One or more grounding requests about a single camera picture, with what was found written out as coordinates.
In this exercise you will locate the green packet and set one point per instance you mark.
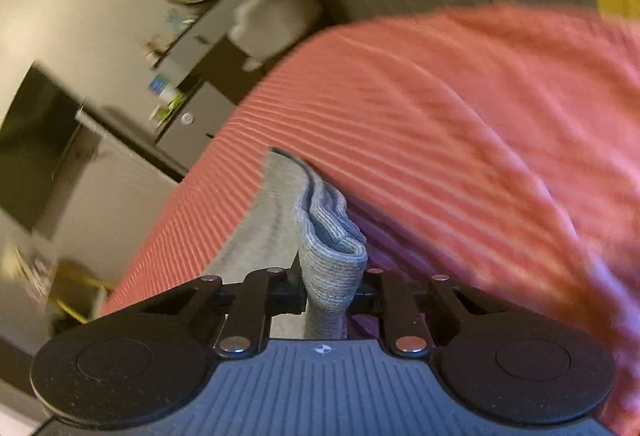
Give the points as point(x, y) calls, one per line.
point(170, 109)

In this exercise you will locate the black dresser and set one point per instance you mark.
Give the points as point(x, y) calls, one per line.
point(200, 125)

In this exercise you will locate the blue and white tissue box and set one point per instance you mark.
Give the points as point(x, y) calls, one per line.
point(161, 85)

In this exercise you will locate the grey towel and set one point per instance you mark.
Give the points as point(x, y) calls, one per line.
point(330, 266)

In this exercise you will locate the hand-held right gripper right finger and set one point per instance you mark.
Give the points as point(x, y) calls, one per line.
point(372, 297)

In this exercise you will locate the black television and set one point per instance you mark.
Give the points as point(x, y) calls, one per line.
point(35, 140)

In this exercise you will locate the pink ribbed blanket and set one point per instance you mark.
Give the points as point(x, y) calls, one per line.
point(450, 140)

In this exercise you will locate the white tv cabinet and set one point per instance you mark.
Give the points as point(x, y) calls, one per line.
point(100, 196)

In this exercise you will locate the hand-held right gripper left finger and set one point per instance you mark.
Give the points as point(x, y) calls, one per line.
point(287, 298)

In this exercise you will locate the white armchair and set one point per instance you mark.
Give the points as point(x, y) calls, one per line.
point(275, 15)

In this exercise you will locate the yellow stool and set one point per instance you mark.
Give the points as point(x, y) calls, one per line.
point(75, 286)

